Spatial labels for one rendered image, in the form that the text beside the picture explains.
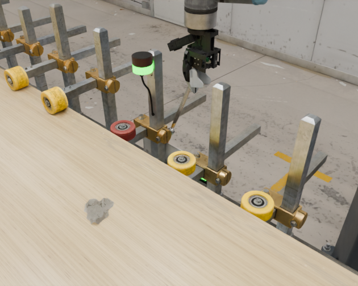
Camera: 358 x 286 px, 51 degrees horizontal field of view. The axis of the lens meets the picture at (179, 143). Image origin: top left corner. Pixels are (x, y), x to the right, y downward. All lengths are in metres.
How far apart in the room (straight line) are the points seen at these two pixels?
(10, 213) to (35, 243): 0.13
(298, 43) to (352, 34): 0.53
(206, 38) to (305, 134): 0.38
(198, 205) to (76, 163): 0.37
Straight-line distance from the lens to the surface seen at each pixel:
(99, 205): 0.92
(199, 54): 1.07
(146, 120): 1.29
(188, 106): 1.40
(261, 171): 2.47
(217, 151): 1.08
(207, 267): 0.81
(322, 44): 3.81
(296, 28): 3.90
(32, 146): 1.19
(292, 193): 1.01
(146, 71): 1.09
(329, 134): 2.95
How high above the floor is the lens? 1.56
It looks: 36 degrees down
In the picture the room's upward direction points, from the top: straight up
